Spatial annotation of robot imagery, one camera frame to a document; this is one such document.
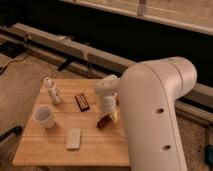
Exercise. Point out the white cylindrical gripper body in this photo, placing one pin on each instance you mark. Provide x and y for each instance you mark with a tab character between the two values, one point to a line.
108	104

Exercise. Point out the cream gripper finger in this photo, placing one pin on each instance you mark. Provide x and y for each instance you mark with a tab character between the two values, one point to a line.
115	117

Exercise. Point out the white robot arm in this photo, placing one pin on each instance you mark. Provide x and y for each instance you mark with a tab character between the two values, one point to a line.
146	94

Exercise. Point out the white ceramic cup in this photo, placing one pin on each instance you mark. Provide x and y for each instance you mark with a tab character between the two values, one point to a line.
43	115

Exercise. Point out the dark brown rectangular bar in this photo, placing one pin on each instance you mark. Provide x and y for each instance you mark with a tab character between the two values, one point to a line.
82	102

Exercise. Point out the wooden table board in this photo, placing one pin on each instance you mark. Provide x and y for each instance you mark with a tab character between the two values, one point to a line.
47	147

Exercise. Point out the white rectangular sponge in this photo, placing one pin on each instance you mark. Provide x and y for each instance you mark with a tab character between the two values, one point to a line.
73	139

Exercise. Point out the white plastic bottle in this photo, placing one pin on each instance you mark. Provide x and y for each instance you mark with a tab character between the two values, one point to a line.
52	90

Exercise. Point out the long wooden beam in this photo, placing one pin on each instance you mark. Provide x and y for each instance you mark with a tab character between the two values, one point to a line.
201	94

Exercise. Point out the blue object at right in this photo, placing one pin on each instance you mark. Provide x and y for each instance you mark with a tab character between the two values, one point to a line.
209	155

